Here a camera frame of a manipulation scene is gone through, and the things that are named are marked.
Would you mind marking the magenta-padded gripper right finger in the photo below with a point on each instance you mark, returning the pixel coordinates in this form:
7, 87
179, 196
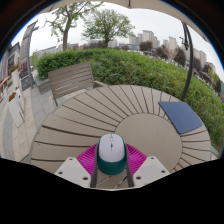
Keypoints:
136, 160

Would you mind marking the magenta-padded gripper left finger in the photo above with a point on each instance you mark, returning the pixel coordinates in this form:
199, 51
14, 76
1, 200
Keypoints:
86, 160

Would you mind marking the white and teal computer mouse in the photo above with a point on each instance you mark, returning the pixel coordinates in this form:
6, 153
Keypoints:
111, 153

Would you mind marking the blue rectangular mouse pad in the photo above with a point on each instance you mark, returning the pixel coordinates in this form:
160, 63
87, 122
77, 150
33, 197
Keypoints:
180, 116

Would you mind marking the slatted wooden chair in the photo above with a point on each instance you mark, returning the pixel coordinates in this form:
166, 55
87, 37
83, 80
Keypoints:
70, 80

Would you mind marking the white planter box with flowers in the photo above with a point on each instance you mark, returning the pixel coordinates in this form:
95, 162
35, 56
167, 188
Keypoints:
15, 110

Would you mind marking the green hedge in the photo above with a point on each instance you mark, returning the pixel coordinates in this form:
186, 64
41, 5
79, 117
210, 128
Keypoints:
133, 68

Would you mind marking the dark curved umbrella pole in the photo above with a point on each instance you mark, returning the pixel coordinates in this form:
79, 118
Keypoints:
190, 66

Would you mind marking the group of apartment buildings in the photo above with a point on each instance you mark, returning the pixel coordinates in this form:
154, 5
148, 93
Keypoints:
148, 36

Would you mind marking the tree with bare trunk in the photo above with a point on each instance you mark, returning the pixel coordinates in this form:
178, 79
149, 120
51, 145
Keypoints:
65, 36

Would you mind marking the round leafy tree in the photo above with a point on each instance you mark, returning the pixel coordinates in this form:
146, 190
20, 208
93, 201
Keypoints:
107, 25

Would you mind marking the beige patio umbrella canopy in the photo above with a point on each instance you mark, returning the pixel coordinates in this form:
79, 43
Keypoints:
140, 3

